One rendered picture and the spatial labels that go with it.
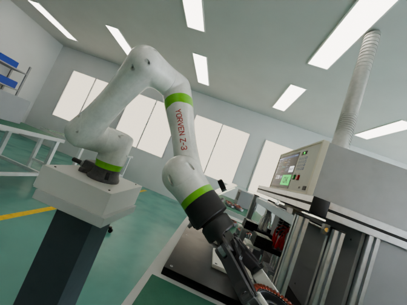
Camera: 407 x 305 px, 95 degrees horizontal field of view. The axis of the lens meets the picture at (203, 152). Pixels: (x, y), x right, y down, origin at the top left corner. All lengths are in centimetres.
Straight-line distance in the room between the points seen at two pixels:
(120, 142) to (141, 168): 499
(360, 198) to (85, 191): 101
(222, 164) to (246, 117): 161
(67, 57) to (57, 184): 756
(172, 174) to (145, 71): 39
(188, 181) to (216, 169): 504
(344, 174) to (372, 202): 12
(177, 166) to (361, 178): 61
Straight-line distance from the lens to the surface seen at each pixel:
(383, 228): 72
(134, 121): 627
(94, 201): 90
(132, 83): 74
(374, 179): 84
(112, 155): 97
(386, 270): 76
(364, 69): 287
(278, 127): 596
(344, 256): 73
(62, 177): 98
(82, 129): 87
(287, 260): 64
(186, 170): 46
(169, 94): 77
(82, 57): 809
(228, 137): 562
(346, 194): 79
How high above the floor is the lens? 106
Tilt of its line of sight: 6 degrees up
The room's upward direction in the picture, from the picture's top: 22 degrees clockwise
